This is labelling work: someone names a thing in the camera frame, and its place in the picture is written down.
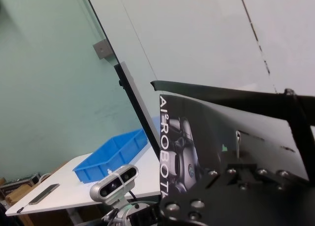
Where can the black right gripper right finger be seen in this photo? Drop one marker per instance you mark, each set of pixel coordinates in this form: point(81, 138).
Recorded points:
point(270, 179)

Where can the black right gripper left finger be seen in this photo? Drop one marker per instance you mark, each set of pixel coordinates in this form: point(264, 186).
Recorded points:
point(187, 201)

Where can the black robot poster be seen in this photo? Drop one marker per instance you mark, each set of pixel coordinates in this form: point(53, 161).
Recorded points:
point(209, 127)

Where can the blue plastic bin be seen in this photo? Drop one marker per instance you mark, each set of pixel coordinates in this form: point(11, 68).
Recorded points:
point(110, 157)

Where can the dark grey flat piece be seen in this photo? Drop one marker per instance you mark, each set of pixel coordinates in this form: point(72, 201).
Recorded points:
point(44, 194)

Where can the grey metal parts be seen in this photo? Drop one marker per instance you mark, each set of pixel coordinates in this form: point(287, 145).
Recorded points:
point(19, 184)

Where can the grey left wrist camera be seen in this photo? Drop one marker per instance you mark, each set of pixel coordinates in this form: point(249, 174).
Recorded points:
point(113, 184)

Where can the black table edge frame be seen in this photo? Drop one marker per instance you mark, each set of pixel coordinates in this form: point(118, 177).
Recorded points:
point(137, 107)

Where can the grey wall socket panel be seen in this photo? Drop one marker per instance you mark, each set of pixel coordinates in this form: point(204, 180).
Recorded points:
point(103, 49)

